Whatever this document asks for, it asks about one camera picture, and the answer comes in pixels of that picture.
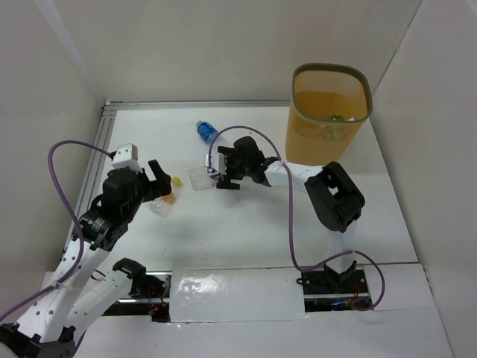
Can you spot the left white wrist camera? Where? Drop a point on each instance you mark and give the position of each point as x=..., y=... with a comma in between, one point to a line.
x=126, y=156

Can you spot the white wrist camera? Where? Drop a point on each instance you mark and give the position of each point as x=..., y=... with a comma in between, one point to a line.
x=215, y=164
x=126, y=156

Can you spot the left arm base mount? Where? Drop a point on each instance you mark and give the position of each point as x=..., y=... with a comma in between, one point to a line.
x=152, y=300

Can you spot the green plastic bottle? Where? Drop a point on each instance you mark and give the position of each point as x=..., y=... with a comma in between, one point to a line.
x=337, y=118

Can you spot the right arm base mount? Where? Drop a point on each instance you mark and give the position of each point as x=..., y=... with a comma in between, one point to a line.
x=322, y=294

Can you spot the yellow mesh waste bin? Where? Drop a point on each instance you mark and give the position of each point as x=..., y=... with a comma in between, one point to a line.
x=318, y=91

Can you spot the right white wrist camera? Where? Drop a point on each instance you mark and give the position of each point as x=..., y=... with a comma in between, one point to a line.
x=215, y=164

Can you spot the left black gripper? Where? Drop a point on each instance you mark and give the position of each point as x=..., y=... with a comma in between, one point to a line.
x=152, y=184

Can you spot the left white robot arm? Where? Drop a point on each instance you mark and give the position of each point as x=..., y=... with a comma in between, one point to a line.
x=55, y=323

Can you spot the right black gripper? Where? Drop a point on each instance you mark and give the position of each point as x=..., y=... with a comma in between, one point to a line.
x=224, y=180

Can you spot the orange cap small bottle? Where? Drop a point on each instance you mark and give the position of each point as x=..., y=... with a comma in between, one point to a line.
x=162, y=205

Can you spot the blue label plastic bottle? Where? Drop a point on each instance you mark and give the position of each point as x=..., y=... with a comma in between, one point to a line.
x=206, y=131

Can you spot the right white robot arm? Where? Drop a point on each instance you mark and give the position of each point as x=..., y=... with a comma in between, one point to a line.
x=335, y=198

